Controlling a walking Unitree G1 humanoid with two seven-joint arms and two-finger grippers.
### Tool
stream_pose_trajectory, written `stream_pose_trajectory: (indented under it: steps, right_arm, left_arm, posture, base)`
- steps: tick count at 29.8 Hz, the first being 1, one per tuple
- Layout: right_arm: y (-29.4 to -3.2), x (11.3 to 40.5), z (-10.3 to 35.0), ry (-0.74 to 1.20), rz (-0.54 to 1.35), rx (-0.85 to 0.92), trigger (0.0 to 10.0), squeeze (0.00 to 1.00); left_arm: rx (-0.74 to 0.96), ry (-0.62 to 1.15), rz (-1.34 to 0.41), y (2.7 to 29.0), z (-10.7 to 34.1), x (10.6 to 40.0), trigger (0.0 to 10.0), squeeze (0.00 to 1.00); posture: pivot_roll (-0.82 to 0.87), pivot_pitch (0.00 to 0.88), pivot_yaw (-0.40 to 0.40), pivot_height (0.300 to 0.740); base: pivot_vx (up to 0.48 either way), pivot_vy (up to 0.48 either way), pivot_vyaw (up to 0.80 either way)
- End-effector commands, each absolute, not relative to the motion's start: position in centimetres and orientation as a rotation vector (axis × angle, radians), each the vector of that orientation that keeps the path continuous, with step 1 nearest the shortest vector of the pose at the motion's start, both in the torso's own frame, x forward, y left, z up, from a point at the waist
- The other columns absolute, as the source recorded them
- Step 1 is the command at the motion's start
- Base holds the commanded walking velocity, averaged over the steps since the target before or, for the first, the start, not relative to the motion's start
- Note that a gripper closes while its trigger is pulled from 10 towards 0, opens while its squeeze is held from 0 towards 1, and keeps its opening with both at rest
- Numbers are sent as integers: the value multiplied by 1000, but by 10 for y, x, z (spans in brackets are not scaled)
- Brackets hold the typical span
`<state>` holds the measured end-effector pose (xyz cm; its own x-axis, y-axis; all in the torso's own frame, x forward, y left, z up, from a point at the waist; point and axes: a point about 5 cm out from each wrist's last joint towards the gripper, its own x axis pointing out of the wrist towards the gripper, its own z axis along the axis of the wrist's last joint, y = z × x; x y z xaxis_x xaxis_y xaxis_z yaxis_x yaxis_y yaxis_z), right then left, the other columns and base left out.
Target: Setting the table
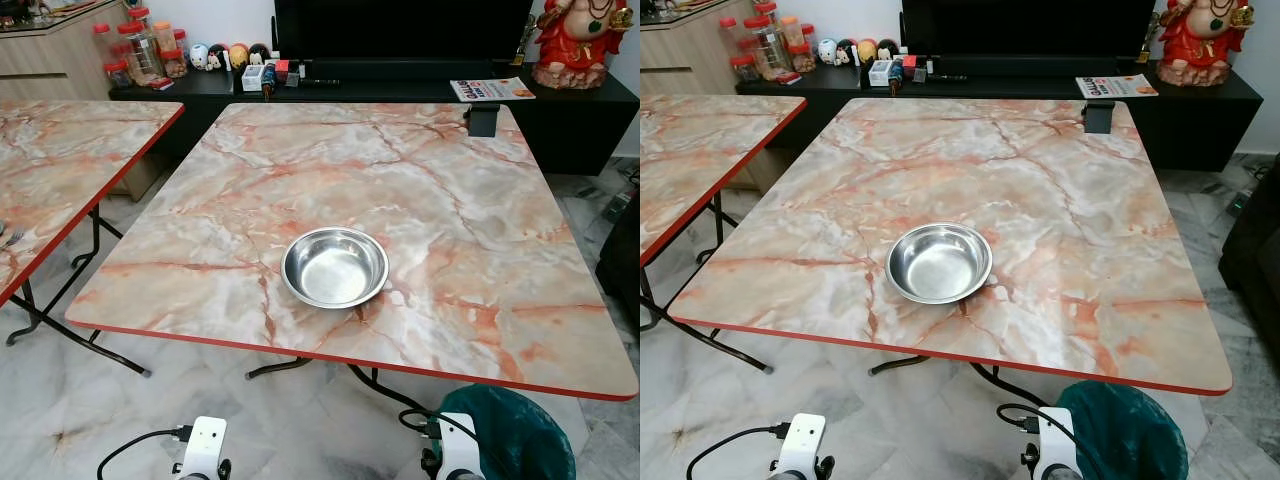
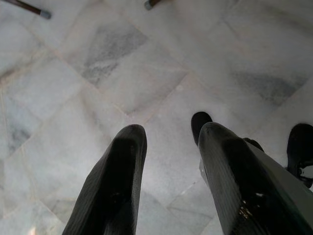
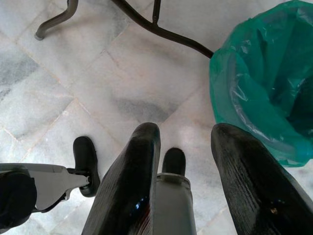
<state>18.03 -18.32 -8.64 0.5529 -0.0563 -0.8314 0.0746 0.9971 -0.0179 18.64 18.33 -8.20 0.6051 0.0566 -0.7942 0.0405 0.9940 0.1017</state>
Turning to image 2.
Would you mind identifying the brown chair leg grey cap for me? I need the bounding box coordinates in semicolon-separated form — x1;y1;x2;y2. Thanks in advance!
144;0;163;11
4;0;52;20

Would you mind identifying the robot black right foot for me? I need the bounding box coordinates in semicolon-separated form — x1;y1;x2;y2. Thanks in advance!
285;123;313;189

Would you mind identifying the robot black left foot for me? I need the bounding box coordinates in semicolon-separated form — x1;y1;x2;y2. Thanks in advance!
190;111;214;145

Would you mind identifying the robot black foot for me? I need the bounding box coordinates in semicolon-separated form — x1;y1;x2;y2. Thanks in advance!
285;123;313;189
190;111;214;145

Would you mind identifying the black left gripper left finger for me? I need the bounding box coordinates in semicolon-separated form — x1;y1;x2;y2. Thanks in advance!
62;124;148;235

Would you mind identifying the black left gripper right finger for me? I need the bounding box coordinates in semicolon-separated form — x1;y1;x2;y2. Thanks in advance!
198;121;313;235

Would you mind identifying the robot grey left leg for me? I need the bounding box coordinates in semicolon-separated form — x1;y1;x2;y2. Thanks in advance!
243;137;313;230

